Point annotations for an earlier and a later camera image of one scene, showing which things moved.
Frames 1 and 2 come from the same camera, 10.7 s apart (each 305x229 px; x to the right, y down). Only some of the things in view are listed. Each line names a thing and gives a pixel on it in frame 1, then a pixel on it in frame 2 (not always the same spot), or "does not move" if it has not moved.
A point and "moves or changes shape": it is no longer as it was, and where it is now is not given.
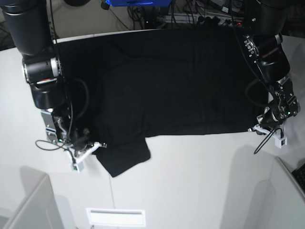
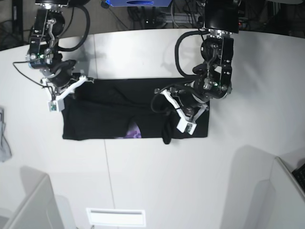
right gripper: (285, 105) -> (213, 79)
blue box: (138, 3) does not move
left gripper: (57, 133) -> (48, 61)
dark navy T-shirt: (123, 88) moves or changes shape
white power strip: (203, 19) does not move
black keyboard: (299, 173) does not move
